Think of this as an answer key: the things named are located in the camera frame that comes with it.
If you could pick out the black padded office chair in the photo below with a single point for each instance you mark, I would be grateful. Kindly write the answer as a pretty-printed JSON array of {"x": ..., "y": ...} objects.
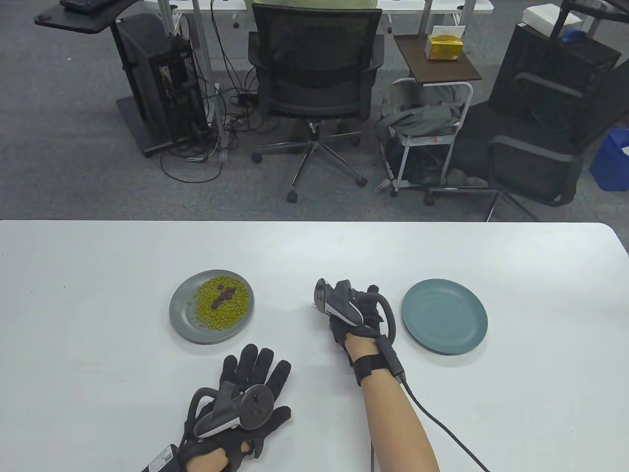
[{"x": 530, "y": 162}]

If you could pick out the black power strip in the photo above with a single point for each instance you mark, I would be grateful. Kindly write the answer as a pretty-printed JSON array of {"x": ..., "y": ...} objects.
[{"x": 245, "y": 98}]

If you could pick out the black mesh office chair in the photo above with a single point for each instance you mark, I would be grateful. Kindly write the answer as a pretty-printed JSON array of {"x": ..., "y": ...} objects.
[{"x": 314, "y": 59}]

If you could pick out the grey jacket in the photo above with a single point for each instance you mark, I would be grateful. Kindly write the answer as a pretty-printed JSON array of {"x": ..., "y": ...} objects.
[{"x": 427, "y": 115}]

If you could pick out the grey plate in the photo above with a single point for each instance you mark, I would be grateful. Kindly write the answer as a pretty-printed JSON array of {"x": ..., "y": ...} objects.
[{"x": 184, "y": 314}]

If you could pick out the yellow tissue box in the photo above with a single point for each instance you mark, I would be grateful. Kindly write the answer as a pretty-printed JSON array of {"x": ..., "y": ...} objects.
[{"x": 444, "y": 49}]

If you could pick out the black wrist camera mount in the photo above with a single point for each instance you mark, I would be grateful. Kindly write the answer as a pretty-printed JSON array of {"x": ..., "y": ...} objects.
[
  {"x": 373, "y": 368},
  {"x": 157, "y": 461}
]

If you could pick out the blue plastic bin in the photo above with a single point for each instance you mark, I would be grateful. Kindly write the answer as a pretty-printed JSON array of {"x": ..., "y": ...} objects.
[{"x": 609, "y": 162}]

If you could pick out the dark red beans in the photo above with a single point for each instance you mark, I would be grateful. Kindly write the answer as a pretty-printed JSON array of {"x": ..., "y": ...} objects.
[{"x": 226, "y": 296}]

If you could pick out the person's right forearm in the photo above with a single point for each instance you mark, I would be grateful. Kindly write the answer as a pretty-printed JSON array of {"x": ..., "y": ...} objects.
[{"x": 398, "y": 423}]

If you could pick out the person's left forearm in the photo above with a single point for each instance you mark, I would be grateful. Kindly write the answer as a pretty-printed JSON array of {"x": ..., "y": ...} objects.
[{"x": 206, "y": 464}]

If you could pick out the black stand base plate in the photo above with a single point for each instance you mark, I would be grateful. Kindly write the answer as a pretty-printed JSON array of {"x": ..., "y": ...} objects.
[{"x": 132, "y": 123}]

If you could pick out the brown side table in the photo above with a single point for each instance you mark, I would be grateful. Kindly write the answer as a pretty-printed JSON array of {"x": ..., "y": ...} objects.
[{"x": 442, "y": 69}]

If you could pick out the black keyboard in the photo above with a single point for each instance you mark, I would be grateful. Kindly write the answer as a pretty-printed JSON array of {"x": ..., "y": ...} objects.
[{"x": 83, "y": 4}]

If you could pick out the black bag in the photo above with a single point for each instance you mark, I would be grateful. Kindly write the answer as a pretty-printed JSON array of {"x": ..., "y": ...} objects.
[{"x": 422, "y": 164}]

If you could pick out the black stand desk top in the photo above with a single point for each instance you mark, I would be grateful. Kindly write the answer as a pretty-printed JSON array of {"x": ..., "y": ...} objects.
[{"x": 78, "y": 19}]

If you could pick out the person's left hand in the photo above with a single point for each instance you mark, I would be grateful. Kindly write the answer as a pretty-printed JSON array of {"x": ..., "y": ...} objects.
[{"x": 260, "y": 368}]

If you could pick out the pile of green beans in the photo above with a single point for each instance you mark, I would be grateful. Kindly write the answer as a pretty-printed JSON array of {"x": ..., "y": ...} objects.
[{"x": 231, "y": 314}]

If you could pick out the black computer tower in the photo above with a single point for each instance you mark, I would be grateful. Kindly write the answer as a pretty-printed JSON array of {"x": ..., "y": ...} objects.
[{"x": 147, "y": 73}]

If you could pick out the grey white tracker controller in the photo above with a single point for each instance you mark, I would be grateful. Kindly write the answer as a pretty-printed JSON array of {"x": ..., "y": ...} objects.
[
  {"x": 255, "y": 408},
  {"x": 339, "y": 302}
]

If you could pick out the black desk frame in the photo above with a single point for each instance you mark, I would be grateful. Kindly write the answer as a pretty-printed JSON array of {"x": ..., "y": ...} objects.
[{"x": 589, "y": 5}]

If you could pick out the person's right hand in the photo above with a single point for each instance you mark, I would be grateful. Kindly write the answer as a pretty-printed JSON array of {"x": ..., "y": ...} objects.
[{"x": 371, "y": 314}]

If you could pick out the white box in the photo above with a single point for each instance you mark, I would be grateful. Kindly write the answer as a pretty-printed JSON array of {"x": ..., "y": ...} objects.
[{"x": 545, "y": 14}]

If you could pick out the teal plate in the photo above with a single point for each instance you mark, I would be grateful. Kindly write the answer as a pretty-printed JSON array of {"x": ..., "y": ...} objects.
[{"x": 442, "y": 314}]

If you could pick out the white desk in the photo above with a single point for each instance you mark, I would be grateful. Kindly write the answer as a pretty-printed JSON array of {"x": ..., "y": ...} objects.
[{"x": 442, "y": 5}]

